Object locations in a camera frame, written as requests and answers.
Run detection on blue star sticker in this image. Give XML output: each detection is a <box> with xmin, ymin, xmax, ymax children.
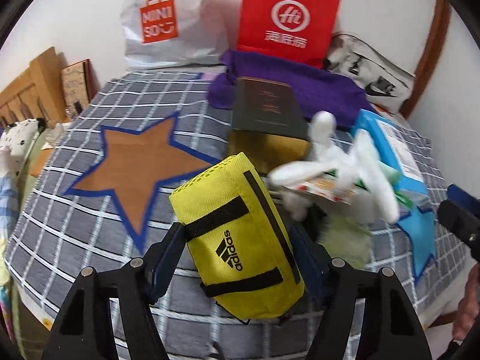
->
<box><xmin>397</xmin><ymin>206</ymin><xmax>437</xmax><ymax>282</ymax></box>

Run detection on person's right hand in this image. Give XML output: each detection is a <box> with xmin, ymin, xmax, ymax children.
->
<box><xmin>452</xmin><ymin>263</ymin><xmax>479</xmax><ymax>341</ymax></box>

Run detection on red Haidilao paper bag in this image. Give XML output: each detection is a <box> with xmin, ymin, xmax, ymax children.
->
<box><xmin>237</xmin><ymin>0</ymin><xmax>341</xmax><ymax>68</ymax></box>

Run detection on purple towel tray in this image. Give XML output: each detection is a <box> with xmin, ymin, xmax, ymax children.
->
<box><xmin>207</xmin><ymin>49</ymin><xmax>374</xmax><ymax>129</ymax></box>

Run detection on dark green tea tin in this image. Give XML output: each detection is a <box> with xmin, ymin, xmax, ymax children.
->
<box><xmin>227</xmin><ymin>77</ymin><xmax>311</xmax><ymax>176</ymax></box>

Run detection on grey Nike waist bag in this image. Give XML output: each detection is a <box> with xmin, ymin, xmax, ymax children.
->
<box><xmin>325</xmin><ymin>33</ymin><xmax>415</xmax><ymax>114</ymax></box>

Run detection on brown star sticker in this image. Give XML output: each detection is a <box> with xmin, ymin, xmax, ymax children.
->
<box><xmin>65</xmin><ymin>112</ymin><xmax>219</xmax><ymax>252</ymax></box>

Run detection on brown wooden door frame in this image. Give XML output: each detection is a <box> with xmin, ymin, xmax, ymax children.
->
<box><xmin>400</xmin><ymin>0</ymin><xmax>452</xmax><ymax>119</ymax></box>

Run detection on yellow Adidas pouch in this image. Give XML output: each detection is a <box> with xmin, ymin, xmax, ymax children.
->
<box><xmin>170</xmin><ymin>153</ymin><xmax>304</xmax><ymax>320</ymax></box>

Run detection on grey checked tablecloth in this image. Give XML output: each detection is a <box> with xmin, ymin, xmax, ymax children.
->
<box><xmin>5</xmin><ymin>71</ymin><xmax>466</xmax><ymax>359</ymax></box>

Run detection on wooden headboard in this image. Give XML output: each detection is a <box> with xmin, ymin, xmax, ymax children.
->
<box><xmin>0</xmin><ymin>46</ymin><xmax>67</xmax><ymax>128</ymax></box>

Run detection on white spotted pillow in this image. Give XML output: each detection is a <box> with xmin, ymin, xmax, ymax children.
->
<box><xmin>1</xmin><ymin>118</ymin><xmax>47</xmax><ymax>179</ymax></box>

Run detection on white glove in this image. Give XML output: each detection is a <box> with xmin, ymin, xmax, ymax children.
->
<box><xmin>268</xmin><ymin>111</ymin><xmax>400</xmax><ymax>224</ymax></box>

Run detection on blue tissue pack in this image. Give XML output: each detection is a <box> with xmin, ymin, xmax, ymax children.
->
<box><xmin>352</xmin><ymin>109</ymin><xmax>427</xmax><ymax>196</ymax></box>

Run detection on brown book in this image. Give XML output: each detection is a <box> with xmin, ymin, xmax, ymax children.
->
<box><xmin>60</xmin><ymin>58</ymin><xmax>98</xmax><ymax>118</ymax></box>

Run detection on white Miniso plastic bag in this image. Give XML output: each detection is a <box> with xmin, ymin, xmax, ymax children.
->
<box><xmin>120</xmin><ymin>0</ymin><xmax>229</xmax><ymax>70</ymax></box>

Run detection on green tea-leaf wipes pack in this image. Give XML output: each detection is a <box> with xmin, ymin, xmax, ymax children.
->
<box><xmin>316</xmin><ymin>215</ymin><xmax>373</xmax><ymax>270</ymax></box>

